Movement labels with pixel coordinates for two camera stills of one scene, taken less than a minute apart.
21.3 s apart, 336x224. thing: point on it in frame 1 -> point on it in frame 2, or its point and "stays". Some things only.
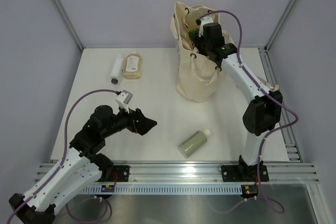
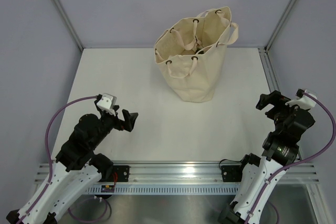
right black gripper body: (202, 46) -> (280, 113)
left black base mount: (123, 172) stays
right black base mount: (244, 173) stays
